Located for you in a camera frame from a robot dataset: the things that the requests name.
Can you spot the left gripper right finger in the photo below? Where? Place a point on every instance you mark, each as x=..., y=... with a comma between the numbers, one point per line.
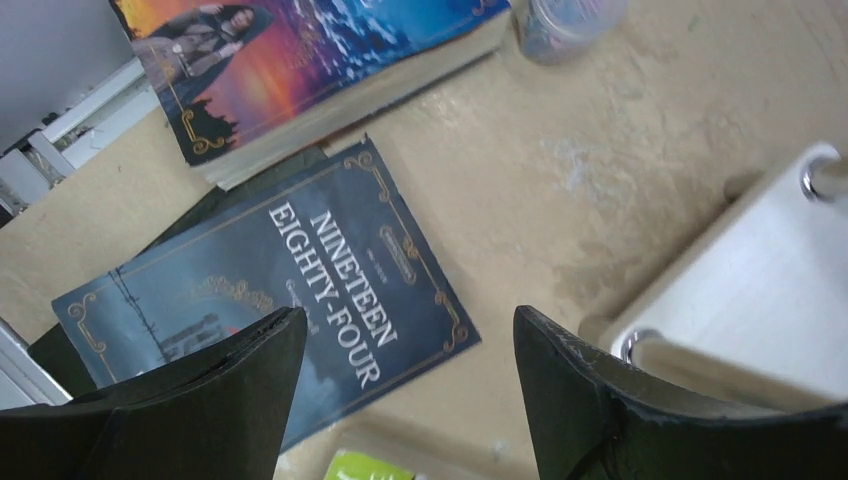
x=593, y=416

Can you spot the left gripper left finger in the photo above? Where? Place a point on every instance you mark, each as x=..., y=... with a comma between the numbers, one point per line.
x=218, y=413

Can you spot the green 65-Storey Treehouse book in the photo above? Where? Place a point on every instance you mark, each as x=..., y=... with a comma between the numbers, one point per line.
x=354, y=465

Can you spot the Nineteen Eighty-Four blue book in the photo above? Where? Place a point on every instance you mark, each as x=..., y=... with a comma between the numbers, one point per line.
x=335, y=239

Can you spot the Jane Eyre book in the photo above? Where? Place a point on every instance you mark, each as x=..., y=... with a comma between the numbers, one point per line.
x=244, y=84

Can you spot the white two-tier metal shelf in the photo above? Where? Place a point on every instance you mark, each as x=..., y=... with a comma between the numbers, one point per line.
x=755, y=310

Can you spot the small clear plastic cup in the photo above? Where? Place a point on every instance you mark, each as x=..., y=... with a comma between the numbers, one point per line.
x=549, y=32

